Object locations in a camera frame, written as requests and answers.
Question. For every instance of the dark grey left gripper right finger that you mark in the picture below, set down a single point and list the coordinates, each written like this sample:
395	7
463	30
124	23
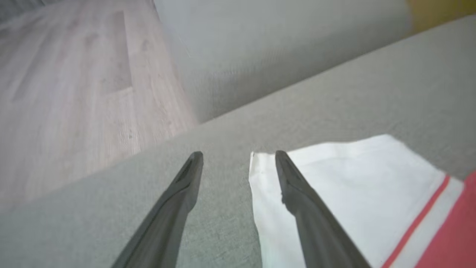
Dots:
316	230

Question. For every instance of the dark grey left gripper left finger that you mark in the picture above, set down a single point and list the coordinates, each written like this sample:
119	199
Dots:
167	223

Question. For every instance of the red white-sleeved t-shirt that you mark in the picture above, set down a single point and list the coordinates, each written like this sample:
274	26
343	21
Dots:
357	178

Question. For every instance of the grey sofa seat cushion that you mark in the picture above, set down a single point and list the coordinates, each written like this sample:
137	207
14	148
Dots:
223	126
282	48

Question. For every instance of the yellow sofa backrest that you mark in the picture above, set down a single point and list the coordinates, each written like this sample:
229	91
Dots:
442	13

